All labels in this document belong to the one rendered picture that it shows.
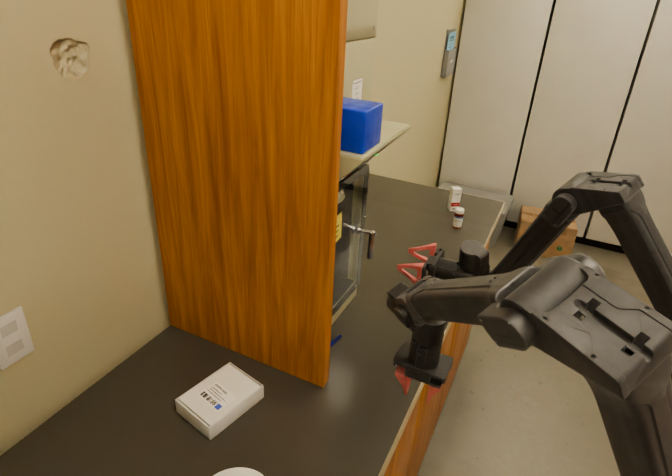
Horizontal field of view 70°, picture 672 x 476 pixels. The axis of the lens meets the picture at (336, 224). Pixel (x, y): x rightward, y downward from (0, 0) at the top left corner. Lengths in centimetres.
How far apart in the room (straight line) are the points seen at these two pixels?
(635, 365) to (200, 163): 91
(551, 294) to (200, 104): 80
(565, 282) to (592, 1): 354
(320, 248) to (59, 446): 68
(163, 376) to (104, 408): 14
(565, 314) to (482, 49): 365
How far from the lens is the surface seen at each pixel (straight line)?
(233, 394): 119
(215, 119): 106
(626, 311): 49
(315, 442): 114
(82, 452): 121
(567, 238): 398
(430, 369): 96
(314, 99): 91
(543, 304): 49
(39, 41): 109
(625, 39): 399
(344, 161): 101
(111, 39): 119
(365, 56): 123
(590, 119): 406
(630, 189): 96
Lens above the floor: 183
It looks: 27 degrees down
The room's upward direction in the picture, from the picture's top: 3 degrees clockwise
